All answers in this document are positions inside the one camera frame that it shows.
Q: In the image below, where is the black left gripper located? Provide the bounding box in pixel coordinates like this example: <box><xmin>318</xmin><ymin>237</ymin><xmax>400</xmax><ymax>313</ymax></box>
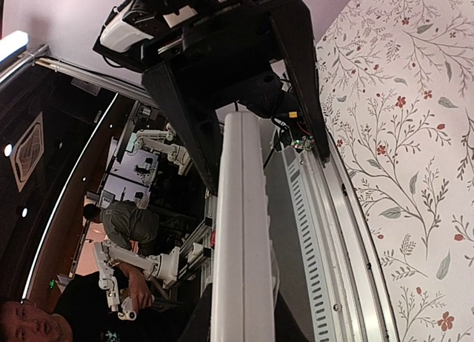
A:
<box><xmin>141</xmin><ymin>0</ymin><xmax>330</xmax><ymax>194</ymax></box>

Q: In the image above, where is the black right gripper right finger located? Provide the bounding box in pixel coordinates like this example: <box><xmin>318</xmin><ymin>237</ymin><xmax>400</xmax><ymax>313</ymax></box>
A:
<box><xmin>276</xmin><ymin>292</ymin><xmax>307</xmax><ymax>342</ymax></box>

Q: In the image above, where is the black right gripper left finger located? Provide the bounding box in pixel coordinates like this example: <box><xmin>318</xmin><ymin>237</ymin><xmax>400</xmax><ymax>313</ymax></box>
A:
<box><xmin>178</xmin><ymin>286</ymin><xmax>213</xmax><ymax>342</ymax></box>

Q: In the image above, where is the white remote control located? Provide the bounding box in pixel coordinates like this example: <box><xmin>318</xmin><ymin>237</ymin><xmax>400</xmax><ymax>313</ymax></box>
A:
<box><xmin>210</xmin><ymin>112</ymin><xmax>276</xmax><ymax>341</ymax></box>

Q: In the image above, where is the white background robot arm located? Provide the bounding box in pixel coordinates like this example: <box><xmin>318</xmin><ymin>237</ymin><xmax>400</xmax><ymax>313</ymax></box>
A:
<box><xmin>131</xmin><ymin>123</ymin><xmax>191</xmax><ymax>176</ymax></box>

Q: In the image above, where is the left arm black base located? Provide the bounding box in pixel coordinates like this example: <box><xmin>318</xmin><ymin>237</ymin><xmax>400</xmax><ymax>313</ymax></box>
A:
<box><xmin>238</xmin><ymin>71</ymin><xmax>315</xmax><ymax>152</ymax></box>

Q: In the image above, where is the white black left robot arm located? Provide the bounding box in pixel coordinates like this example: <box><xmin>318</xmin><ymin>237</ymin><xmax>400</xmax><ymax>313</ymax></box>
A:
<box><xmin>93</xmin><ymin>0</ymin><xmax>330</xmax><ymax>192</ymax></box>

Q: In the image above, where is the operator hand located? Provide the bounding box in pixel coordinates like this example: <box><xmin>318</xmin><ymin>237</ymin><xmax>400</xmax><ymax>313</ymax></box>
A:
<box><xmin>128</xmin><ymin>271</ymin><xmax>153</xmax><ymax>311</ymax></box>

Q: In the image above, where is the red emergency stop button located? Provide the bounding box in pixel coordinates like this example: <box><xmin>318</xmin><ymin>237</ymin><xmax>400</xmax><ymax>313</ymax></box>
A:
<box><xmin>210</xmin><ymin>229</ymin><xmax>216</xmax><ymax>249</ymax></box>

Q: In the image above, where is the person in black shirt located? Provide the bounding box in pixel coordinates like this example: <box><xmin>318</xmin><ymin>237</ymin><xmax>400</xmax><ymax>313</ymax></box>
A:
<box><xmin>1</xmin><ymin>268</ymin><xmax>180</xmax><ymax>341</ymax></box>

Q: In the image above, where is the person in grey shirt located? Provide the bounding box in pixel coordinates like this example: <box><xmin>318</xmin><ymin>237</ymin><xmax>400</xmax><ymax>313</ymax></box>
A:
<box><xmin>83</xmin><ymin>201</ymin><xmax>160</xmax><ymax>256</ymax></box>

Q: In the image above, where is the floral patterned table mat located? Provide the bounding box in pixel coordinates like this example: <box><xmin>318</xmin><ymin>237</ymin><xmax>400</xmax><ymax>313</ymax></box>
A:
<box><xmin>316</xmin><ymin>0</ymin><xmax>473</xmax><ymax>341</ymax></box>

